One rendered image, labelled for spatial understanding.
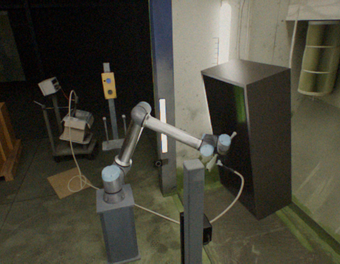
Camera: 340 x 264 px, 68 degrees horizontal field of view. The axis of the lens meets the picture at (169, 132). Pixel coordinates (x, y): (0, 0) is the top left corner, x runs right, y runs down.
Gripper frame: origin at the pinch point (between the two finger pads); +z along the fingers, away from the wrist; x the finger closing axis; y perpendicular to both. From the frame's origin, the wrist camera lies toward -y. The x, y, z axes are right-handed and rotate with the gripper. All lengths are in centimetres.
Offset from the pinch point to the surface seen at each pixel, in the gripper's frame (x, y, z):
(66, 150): -42, -237, 139
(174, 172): 2, -52, 80
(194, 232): -88, 30, -111
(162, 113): 23, -80, 9
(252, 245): -24, 58, 66
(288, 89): 36, 25, -70
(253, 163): -3.1, 27.9, -29.9
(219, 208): -1, 12, 91
